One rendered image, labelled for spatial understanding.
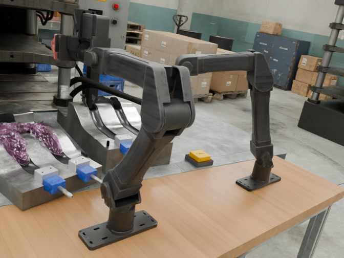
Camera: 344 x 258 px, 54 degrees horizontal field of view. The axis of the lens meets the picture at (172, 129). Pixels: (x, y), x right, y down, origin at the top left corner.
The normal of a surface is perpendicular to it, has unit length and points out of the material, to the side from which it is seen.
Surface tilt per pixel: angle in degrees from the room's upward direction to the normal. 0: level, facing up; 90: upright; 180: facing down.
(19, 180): 0
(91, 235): 0
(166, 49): 83
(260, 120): 91
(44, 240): 0
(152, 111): 90
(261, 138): 79
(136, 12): 90
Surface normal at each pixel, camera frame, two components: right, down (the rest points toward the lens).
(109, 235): 0.16, -0.93
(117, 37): 0.57, 0.36
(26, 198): 0.78, 0.32
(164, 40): -0.76, 0.04
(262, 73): 0.10, 0.35
